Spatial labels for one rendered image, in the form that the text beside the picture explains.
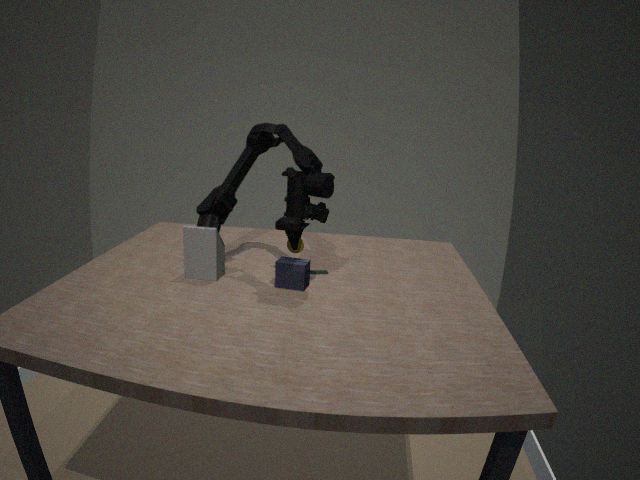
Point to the gold coin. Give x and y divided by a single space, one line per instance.
299 248

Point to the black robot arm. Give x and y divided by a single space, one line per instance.
217 206

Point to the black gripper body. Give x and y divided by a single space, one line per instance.
295 207

